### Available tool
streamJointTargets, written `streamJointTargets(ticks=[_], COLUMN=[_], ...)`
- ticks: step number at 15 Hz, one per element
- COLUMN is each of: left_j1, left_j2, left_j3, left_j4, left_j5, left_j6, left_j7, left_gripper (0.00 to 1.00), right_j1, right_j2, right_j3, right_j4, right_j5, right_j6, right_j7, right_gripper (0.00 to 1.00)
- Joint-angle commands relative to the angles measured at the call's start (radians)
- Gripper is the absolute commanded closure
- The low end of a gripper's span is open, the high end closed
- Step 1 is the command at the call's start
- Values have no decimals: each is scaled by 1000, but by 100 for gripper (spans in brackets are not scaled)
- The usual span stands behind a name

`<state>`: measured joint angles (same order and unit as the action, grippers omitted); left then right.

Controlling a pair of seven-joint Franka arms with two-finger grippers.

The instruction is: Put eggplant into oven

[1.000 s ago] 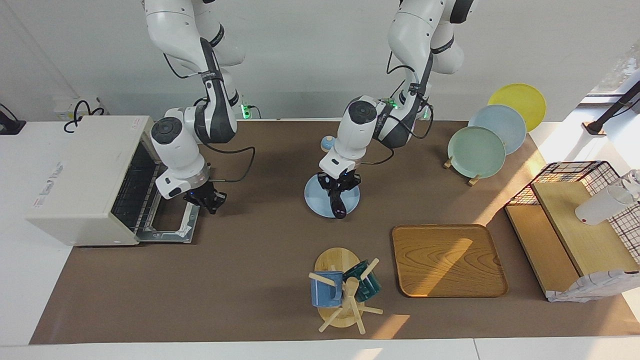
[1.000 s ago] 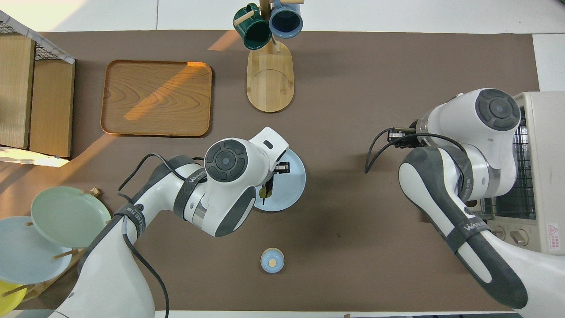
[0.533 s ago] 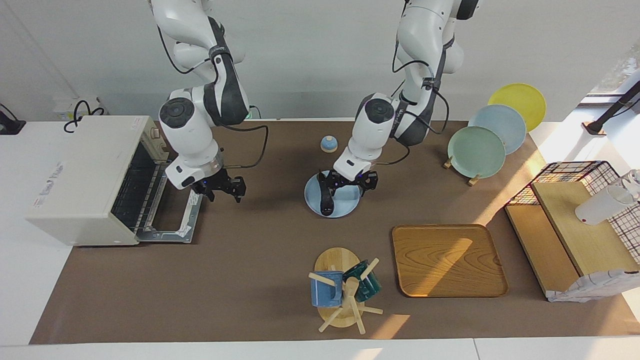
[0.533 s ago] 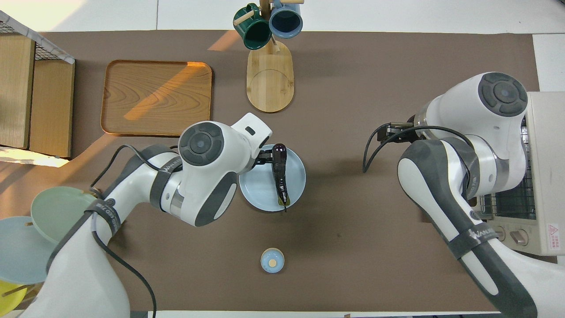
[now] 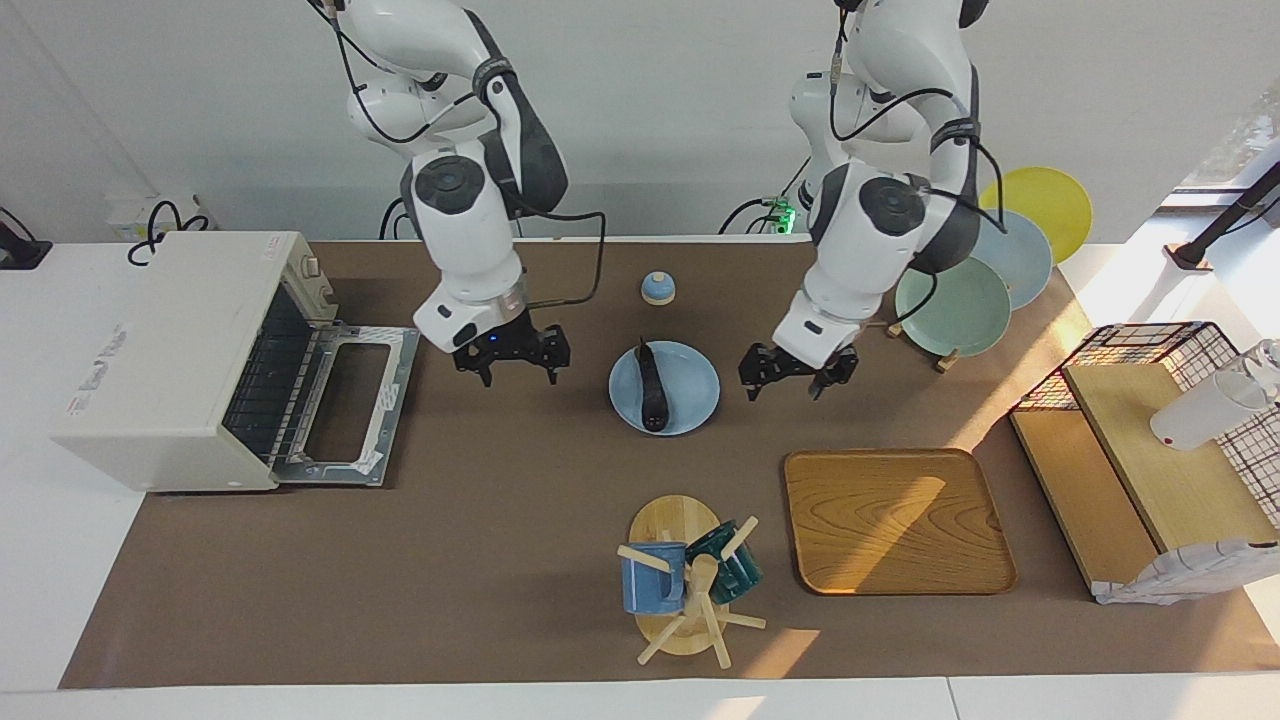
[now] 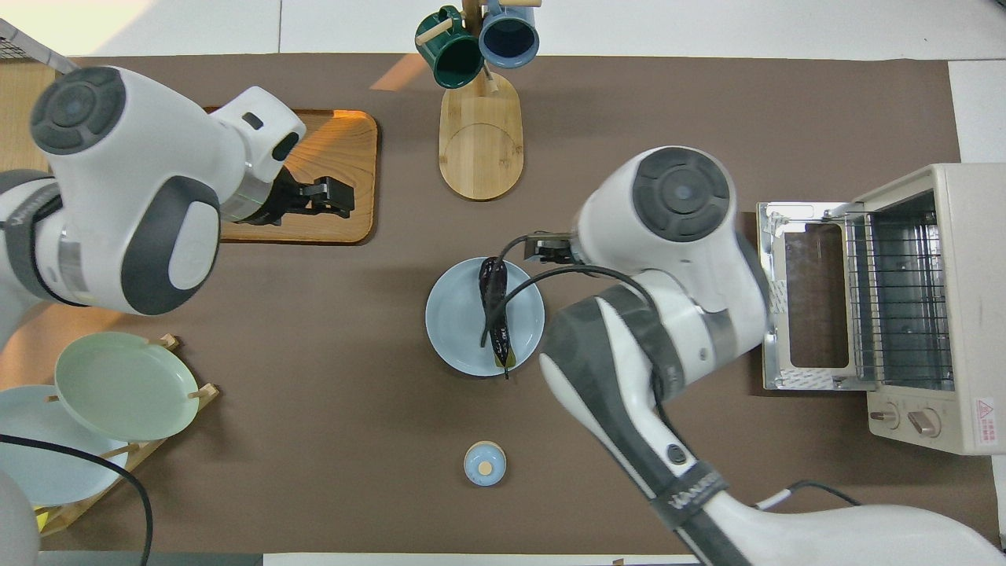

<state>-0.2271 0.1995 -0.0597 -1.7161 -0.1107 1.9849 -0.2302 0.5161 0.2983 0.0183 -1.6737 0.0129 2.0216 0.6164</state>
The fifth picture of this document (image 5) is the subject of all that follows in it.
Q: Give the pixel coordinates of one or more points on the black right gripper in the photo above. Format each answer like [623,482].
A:
[505,345]

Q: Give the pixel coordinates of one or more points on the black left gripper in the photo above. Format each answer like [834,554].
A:
[800,370]

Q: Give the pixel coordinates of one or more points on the small light blue plate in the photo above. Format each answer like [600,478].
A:
[690,390]

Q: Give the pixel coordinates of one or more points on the glass oven door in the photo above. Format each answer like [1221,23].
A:
[395,400]

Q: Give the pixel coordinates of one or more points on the dark purple eggplant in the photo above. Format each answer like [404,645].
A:
[652,390]

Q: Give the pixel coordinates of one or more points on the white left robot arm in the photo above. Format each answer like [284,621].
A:
[870,230]

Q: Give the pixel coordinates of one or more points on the cream toaster oven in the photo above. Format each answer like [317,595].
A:
[160,350]

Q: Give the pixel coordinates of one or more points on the wooden plate rack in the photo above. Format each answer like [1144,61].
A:
[945,360]

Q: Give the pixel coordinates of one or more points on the mint green plate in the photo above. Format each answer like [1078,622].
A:
[960,315]

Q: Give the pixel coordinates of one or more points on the wooden serving tray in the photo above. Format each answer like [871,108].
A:
[890,520]

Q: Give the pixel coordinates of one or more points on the wooden mug tree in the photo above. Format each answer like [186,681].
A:
[670,520]

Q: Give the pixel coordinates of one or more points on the brown table mat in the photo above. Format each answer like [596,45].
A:
[480,560]

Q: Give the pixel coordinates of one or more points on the dark green mug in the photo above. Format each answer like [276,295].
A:
[740,575]

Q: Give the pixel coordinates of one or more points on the large pale blue plate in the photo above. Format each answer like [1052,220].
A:
[1020,260]

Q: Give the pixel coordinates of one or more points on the blue mug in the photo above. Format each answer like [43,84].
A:
[650,585]

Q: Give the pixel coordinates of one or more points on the yellow plate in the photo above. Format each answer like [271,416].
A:
[1050,200]

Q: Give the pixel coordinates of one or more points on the wooden shelf unit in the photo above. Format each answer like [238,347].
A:
[1170,480]

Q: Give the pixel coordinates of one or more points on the white cup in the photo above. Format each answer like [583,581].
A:
[1200,415]

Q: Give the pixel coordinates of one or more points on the white socket box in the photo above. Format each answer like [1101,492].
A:
[125,215]

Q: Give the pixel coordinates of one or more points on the white patterned cloth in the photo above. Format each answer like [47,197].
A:
[1180,575]

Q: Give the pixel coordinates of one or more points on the black stand pole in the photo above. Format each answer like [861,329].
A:
[1235,215]

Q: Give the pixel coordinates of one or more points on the black clamp device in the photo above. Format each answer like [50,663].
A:
[20,255]

